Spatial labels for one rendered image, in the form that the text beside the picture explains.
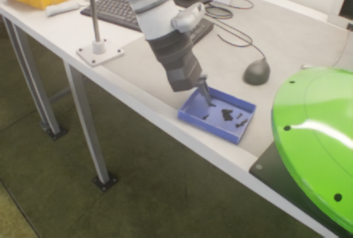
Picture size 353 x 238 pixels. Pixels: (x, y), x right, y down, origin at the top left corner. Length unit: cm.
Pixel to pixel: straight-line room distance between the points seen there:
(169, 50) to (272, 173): 27
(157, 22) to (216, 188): 118
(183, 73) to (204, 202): 105
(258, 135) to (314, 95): 18
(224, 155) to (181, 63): 18
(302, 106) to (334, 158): 8
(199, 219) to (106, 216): 47
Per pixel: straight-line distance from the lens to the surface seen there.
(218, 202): 146
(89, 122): 113
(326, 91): 38
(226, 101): 57
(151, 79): 61
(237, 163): 47
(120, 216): 141
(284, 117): 34
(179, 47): 46
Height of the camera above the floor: 129
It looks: 43 degrees down
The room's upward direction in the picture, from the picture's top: 3 degrees clockwise
